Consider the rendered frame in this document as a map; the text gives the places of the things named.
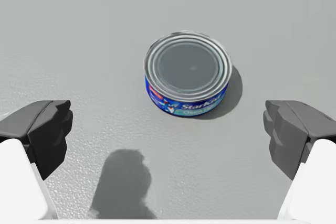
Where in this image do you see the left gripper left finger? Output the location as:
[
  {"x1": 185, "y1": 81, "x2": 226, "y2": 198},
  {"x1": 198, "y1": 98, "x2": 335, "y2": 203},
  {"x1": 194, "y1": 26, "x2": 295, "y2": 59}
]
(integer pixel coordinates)
[{"x1": 0, "y1": 100, "x2": 74, "y2": 221}]

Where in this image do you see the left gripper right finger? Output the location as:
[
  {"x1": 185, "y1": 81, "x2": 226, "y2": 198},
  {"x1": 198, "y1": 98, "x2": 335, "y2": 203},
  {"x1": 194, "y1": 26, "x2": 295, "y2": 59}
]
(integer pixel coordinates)
[{"x1": 262, "y1": 100, "x2": 336, "y2": 221}]

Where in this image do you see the blue flat can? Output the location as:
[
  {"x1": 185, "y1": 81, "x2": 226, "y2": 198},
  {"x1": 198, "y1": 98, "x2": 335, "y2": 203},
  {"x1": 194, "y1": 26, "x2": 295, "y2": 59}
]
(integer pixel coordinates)
[{"x1": 144, "y1": 30, "x2": 234, "y2": 118}]

